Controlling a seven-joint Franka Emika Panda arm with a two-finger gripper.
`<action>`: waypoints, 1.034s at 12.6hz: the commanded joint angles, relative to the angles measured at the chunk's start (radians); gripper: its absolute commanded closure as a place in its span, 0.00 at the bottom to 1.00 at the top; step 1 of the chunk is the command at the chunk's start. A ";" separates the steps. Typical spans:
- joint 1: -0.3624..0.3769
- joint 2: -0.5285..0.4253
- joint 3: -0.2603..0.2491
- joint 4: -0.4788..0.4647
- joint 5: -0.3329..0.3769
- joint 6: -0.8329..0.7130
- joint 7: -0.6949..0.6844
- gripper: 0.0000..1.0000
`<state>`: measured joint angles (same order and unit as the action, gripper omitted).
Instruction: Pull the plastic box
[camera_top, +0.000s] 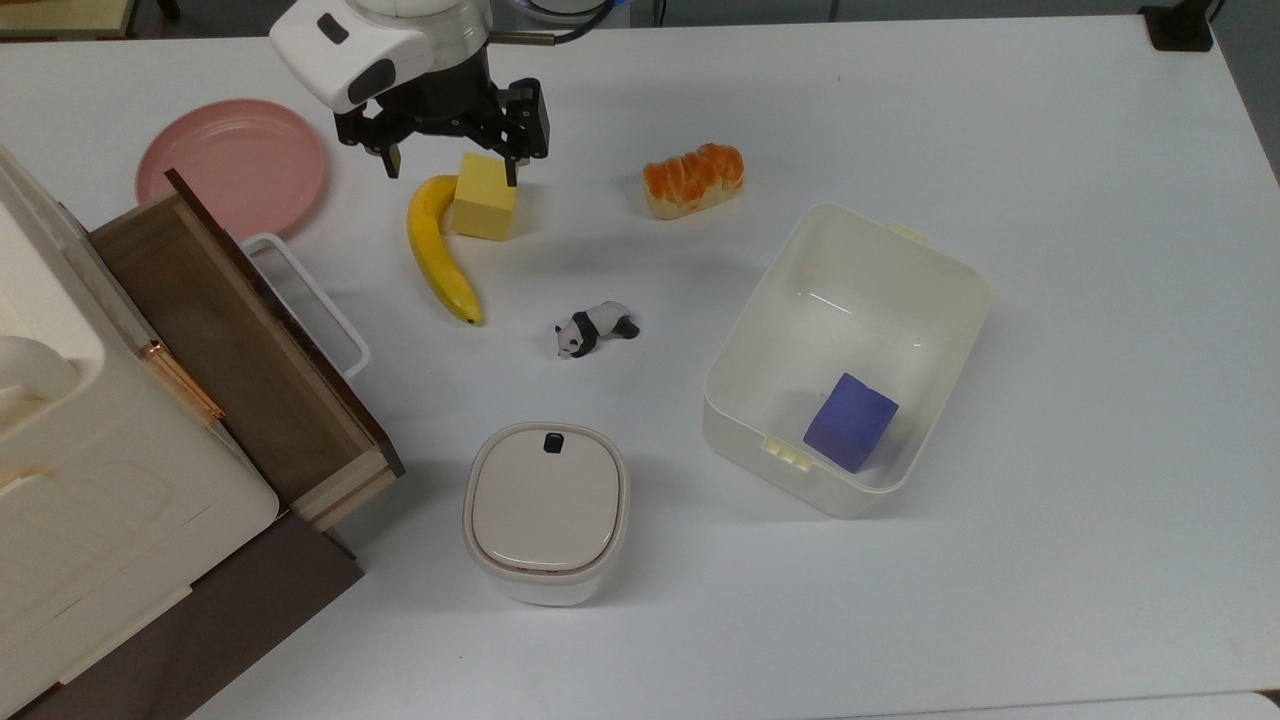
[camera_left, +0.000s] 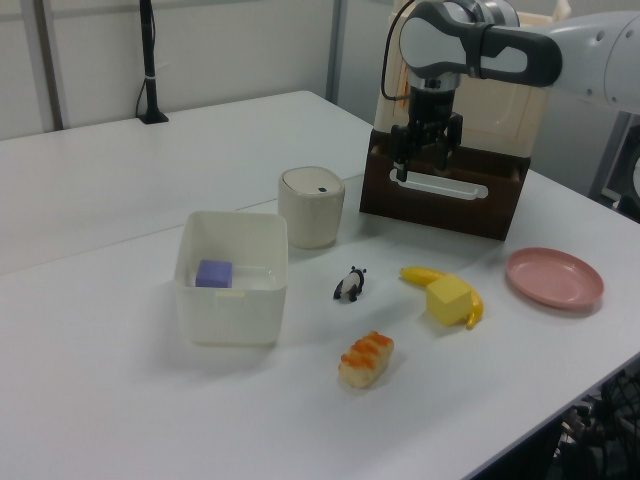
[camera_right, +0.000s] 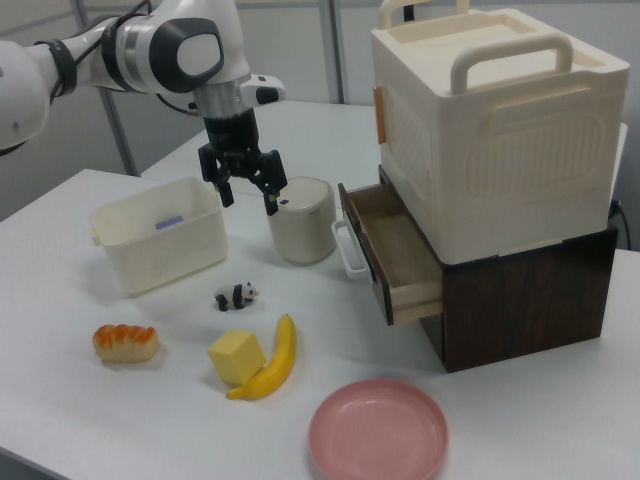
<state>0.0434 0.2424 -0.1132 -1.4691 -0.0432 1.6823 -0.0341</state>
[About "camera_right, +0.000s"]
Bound toy bread loaf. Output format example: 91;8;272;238
91;323;161;364

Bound panda figurine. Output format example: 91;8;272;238
214;282;261;312

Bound white lidded bin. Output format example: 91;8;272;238
267;175;337;265

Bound pink plastic plate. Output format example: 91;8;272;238
307;378;449;480

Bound wooden drawer with white handle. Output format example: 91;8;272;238
331;182;445;327

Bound yellow toy banana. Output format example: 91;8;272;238
226;313;298;401

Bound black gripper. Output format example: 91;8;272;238
198;110;288;217

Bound yellow cube block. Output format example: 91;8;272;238
207;327;267;386

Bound dark wooden drawer cabinet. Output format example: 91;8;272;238
377;164;619;374

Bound cream storage box with handles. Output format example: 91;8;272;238
370;0;630;264

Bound white plastic box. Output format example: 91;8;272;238
88;176;229;296

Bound black wall cable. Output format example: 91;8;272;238
607;198;632;251

